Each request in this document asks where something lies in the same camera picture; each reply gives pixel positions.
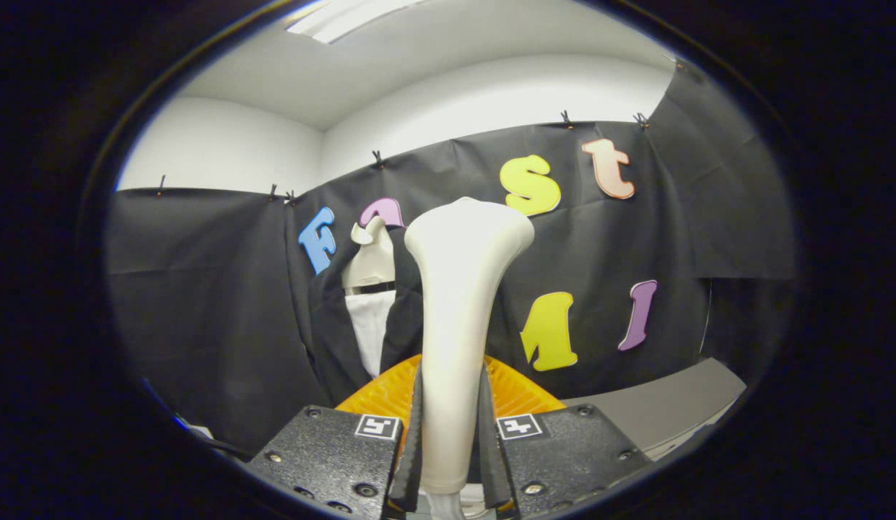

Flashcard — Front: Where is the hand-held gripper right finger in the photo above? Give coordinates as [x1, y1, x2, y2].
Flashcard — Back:
[479, 354, 654, 520]

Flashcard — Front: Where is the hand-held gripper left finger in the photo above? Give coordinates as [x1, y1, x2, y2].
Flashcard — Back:
[245, 354, 425, 520]

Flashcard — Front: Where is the grey cabinet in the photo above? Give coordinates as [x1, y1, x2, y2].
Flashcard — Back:
[563, 357, 748, 462]

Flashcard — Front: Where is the black suit jacket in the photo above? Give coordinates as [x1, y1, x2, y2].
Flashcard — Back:
[307, 227, 427, 405]

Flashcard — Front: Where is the white shirt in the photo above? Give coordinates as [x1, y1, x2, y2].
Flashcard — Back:
[344, 289, 396, 380]

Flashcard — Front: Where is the black backdrop cloth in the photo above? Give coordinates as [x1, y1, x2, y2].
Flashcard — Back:
[105, 61, 799, 456]

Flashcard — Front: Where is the white garment steamer with hose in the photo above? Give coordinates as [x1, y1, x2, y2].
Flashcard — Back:
[403, 196, 536, 520]

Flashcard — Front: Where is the ceiling light panel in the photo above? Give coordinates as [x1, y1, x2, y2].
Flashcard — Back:
[284, 0, 427, 46]

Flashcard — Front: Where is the cream mannequin torso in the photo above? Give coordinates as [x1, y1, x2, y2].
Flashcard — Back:
[341, 215, 398, 295]

